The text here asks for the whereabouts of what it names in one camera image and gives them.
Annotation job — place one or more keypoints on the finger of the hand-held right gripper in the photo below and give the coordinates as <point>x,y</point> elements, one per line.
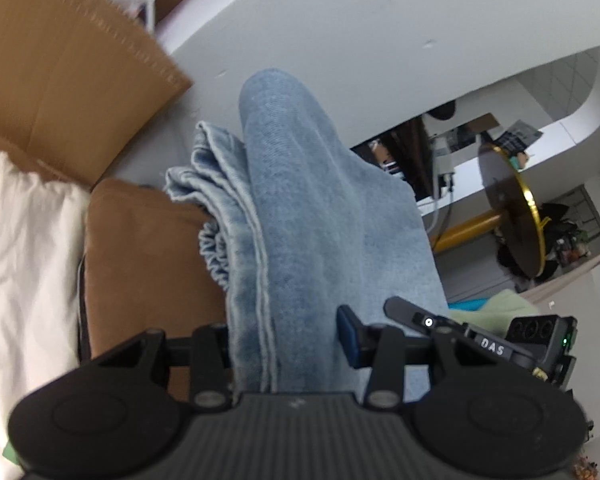
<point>410,312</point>

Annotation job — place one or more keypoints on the light green cloth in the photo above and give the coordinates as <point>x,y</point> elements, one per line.
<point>505,305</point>

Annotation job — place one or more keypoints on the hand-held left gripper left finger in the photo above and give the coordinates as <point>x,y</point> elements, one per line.
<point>215,350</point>

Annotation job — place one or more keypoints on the brown cardboard sheet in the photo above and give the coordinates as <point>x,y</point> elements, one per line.
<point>55,60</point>

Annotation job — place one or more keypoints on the folded black garment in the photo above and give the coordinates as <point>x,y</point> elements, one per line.
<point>82,310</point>

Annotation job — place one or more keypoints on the round gold-rimmed table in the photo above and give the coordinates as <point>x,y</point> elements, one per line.
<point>510,210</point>

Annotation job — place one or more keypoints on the light blue denim pants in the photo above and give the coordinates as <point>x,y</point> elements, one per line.
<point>305,210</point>

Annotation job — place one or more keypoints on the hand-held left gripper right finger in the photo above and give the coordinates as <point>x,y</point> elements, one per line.
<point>345,335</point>

